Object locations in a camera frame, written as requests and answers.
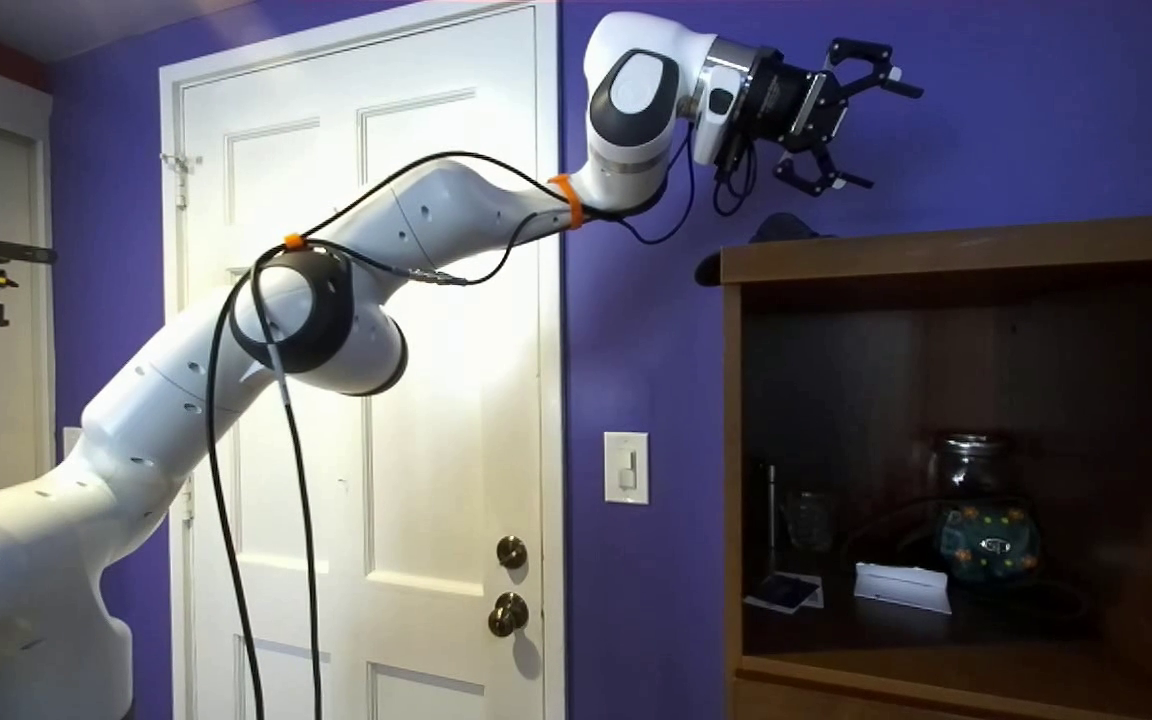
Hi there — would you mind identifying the glass jar with colourful contents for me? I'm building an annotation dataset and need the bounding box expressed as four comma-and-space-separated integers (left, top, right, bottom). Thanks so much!
927, 427, 1048, 593

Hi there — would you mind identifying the clear drinking glass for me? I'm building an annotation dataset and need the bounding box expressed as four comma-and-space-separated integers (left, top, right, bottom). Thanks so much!
779, 489, 839, 556

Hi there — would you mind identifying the metal door hinge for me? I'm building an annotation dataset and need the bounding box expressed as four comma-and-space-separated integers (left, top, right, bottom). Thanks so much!
163, 147, 200, 212

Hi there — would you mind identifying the white panel door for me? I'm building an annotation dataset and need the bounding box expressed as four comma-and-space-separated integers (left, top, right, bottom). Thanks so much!
158, 0, 569, 720

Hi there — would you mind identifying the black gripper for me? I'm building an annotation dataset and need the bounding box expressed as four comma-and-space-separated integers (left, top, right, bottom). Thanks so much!
731, 38, 927, 201

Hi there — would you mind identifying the small dark flat box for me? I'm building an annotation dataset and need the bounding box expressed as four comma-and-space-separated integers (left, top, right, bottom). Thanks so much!
745, 568, 827, 619

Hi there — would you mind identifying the orange wrist-link cable clip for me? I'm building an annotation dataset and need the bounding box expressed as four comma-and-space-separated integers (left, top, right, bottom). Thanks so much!
547, 171, 592, 229

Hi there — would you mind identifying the thin upright dark stick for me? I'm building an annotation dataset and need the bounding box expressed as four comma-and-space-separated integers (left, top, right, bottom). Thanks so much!
763, 461, 786, 577

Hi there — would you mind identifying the round dark door knob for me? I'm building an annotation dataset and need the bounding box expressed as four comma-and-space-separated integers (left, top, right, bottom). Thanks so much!
483, 589, 535, 641

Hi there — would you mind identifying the white wall light switch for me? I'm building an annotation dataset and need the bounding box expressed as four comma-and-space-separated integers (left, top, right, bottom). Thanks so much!
600, 427, 652, 511

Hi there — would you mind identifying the round dark deadbolt lock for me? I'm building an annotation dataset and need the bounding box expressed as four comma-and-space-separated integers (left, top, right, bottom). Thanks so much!
492, 532, 533, 577

